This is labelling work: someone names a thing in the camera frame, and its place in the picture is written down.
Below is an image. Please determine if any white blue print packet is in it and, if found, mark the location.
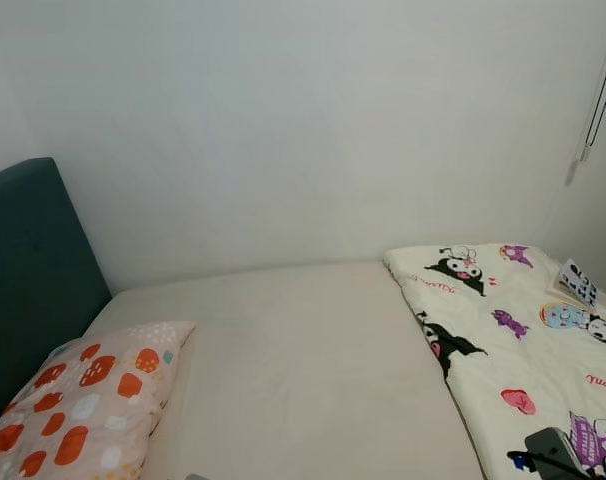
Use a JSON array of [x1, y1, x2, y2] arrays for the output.
[[554, 258, 601, 308]]

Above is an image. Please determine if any pink patterned pillow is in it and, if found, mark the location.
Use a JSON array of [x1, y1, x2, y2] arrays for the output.
[[0, 320, 198, 480]]

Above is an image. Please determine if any white blind wand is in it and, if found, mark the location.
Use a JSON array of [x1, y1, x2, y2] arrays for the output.
[[578, 0, 606, 162]]

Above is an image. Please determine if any teal upholstered headboard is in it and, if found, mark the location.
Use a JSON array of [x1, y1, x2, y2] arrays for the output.
[[0, 157, 113, 433]]

